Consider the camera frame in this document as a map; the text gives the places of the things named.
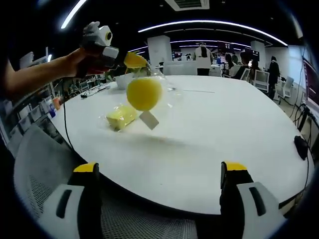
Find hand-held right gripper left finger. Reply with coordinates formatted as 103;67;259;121
39;161;103;239

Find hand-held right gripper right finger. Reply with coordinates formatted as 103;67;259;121
219;161;287;239

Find round yellow silicone block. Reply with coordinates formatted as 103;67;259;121
126;76;164;112

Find clear plastic bag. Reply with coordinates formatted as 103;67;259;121
98;104;141;133
126;65;185;113

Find rectangular yellow silicone block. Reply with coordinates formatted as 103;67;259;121
106;104;139;132

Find white tag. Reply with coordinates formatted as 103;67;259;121
139;111;160;130

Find person's left hand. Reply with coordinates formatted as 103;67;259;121
66;47;88;78

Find green plant in white pot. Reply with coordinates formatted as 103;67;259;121
114;65;151;90

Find white pillar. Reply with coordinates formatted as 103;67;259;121
147;35;173;76

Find ceiling light strip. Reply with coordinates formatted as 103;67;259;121
170;39;251;48
138;19;289;47
60;0;88;30

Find grey mesh office chair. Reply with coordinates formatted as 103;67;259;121
13;123;201;239

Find ceiling air vent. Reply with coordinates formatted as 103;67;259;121
163;0;210;12

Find black computer mouse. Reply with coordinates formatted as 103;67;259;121
293;135;310;161

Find storage shelf with bins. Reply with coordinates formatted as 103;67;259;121
0;81;66;148

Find white office chair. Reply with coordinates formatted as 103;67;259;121
252;69;270;93
275;75;295;105

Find dark red screen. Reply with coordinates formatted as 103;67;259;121
302;57;319;111

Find black mouse cable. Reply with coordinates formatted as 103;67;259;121
303;158;312;192

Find thin black cable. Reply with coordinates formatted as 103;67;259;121
62;101;76;151

